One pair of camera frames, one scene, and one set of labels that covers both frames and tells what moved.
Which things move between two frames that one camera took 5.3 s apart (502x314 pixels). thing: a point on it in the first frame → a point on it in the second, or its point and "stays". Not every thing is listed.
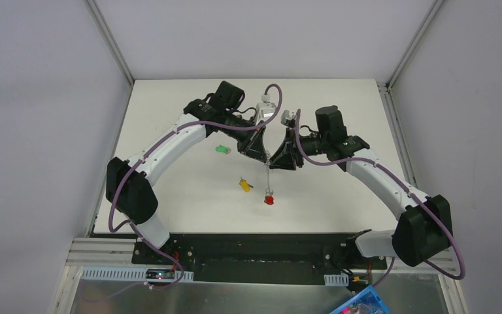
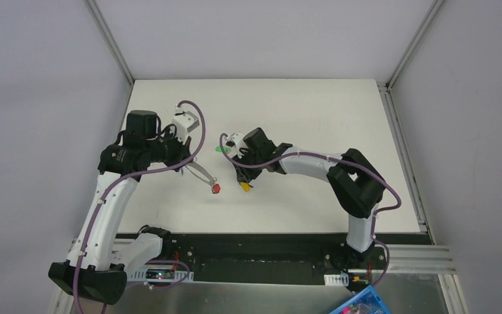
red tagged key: [268, 200] → [216, 188]
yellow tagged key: [245, 186] stays
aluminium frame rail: [108, 38] stays
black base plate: [268, 258] stays
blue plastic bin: [369, 301] stays
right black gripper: [291, 146] → [242, 170]
